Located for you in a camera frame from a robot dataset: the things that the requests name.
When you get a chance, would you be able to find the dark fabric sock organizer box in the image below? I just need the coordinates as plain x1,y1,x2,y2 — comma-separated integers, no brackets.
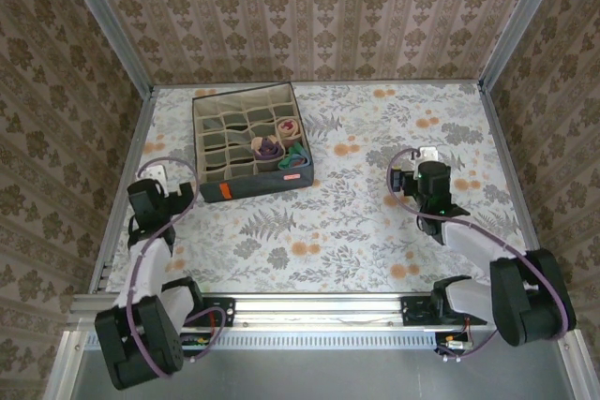
191,81,314,204

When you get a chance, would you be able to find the slotted grey cable duct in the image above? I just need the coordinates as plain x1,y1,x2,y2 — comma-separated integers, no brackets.
180,332,470,350

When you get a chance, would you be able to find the tan sock with maroon toe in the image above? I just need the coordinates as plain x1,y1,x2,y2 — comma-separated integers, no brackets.
275,118,301,141

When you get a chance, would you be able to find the floral tablecloth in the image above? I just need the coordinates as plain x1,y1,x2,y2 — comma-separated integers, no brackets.
106,81,540,293

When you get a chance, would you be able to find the aluminium frame cross rail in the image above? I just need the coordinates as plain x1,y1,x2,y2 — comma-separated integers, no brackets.
69,291,576,331

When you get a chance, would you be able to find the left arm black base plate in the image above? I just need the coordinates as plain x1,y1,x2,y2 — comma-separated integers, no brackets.
185,297,236,328

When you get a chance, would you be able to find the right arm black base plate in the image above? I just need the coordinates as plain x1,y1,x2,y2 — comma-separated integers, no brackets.
401,295,488,328

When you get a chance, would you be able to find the teal sock with green toe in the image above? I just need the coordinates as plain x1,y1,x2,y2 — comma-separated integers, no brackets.
277,144,312,170

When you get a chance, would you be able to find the grey metal panel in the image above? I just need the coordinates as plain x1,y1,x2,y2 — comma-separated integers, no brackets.
69,348,578,400

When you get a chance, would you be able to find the purple sock with tan toe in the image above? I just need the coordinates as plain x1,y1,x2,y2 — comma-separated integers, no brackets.
252,135,285,160

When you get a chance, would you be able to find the aluminium frame post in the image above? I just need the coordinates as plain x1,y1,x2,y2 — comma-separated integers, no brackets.
476,0,571,92
53,0,156,96

